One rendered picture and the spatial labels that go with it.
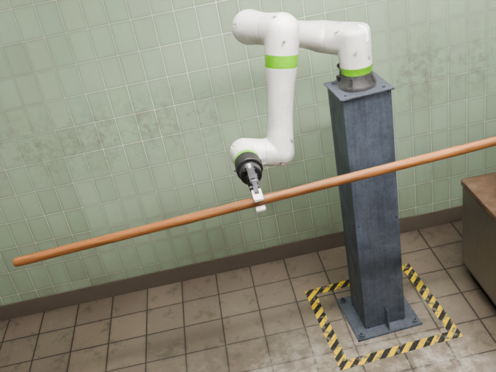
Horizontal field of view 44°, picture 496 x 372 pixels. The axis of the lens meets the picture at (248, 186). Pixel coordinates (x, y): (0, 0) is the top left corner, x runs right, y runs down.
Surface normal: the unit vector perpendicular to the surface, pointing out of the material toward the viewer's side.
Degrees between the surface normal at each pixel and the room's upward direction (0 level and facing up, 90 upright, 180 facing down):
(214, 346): 0
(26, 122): 90
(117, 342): 0
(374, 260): 90
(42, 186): 90
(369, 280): 90
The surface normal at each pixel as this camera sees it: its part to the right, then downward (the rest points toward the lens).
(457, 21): 0.13, 0.47
